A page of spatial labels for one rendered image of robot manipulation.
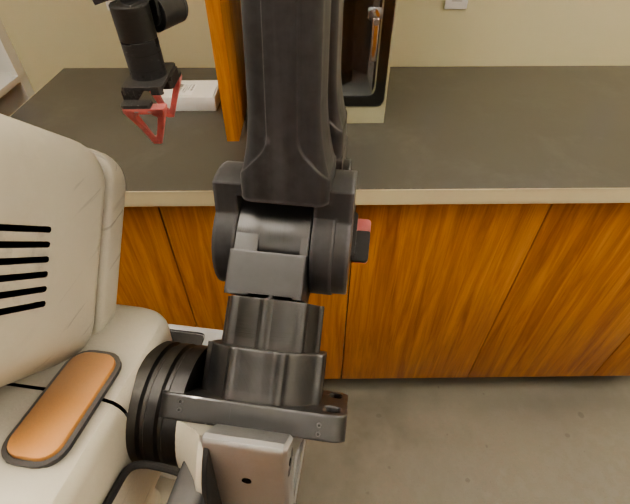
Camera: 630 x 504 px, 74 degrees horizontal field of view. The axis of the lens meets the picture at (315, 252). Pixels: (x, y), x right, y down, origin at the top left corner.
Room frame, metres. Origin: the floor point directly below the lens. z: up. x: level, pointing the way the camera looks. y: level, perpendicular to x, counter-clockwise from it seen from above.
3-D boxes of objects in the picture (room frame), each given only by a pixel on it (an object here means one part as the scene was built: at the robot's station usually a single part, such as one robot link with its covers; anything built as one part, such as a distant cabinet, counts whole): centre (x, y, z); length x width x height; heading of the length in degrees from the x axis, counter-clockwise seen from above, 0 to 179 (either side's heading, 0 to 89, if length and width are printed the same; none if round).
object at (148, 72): (0.70, 0.27, 1.21); 0.10 x 0.07 x 0.07; 1
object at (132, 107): (0.67, 0.27, 1.14); 0.07 x 0.07 x 0.09; 1
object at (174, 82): (0.74, 0.27, 1.14); 0.07 x 0.07 x 0.09; 1
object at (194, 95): (1.16, 0.35, 0.96); 0.16 x 0.12 x 0.04; 90
